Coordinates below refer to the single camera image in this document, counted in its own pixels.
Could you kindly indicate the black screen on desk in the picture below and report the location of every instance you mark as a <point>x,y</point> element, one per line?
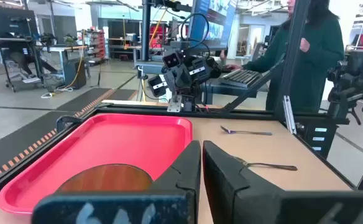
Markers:
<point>10,21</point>

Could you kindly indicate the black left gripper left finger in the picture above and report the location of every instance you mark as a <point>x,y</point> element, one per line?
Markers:
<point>181,174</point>

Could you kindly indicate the bluish metal fork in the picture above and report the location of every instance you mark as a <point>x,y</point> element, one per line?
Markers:
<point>246,132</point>

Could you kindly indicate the black mat orange striped edge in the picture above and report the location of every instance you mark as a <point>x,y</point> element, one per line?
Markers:
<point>122,95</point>
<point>29,140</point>

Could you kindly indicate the faceted translucent plastic cup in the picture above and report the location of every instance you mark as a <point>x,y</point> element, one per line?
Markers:
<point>107,179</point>

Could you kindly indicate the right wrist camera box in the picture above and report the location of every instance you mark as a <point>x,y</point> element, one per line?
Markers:
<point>171,59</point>

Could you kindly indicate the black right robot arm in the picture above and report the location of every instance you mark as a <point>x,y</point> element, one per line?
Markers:
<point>200,70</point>

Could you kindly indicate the silver aluminium bracket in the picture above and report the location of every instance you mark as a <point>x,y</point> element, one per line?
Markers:
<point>288,115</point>

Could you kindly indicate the black keyboard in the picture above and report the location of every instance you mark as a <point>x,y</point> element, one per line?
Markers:
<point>240,77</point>

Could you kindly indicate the cluttered workshop desk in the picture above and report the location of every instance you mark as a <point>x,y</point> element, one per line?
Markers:
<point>51,49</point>

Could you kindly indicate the red plastic tray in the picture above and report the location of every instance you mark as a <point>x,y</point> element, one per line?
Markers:
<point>122,143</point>

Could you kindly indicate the black computer box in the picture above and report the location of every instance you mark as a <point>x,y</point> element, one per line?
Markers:
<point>75,74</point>

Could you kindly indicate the person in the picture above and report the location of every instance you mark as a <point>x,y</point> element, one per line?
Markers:
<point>312,62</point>

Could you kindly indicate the dark metal spoon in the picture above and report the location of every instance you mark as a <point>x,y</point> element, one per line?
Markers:
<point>271,165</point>

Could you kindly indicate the black box with white labels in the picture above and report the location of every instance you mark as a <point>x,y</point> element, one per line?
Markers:
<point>319,137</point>

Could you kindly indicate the black rig upright post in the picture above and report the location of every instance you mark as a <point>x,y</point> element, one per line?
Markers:
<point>293,46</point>
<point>145,31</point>

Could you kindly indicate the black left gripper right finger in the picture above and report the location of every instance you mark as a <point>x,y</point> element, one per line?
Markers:
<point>225,186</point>

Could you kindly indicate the blue-screen monitor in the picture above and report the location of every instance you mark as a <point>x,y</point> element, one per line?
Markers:
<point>212,25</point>

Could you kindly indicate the black clamp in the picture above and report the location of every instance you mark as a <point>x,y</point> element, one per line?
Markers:
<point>66,121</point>

